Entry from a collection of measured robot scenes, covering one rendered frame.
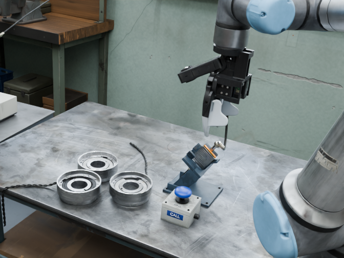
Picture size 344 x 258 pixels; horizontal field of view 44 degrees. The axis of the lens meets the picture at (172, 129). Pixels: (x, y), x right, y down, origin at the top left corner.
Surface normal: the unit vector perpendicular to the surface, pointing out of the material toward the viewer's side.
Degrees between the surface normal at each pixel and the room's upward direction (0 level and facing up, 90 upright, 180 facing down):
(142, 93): 90
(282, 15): 91
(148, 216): 0
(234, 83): 91
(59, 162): 0
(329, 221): 67
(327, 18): 112
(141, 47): 90
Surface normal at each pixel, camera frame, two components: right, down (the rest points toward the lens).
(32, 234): 0.09, -0.90
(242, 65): -0.46, 0.35
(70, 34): 0.90, 0.25
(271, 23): 0.37, 0.42
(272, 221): -0.95, 0.17
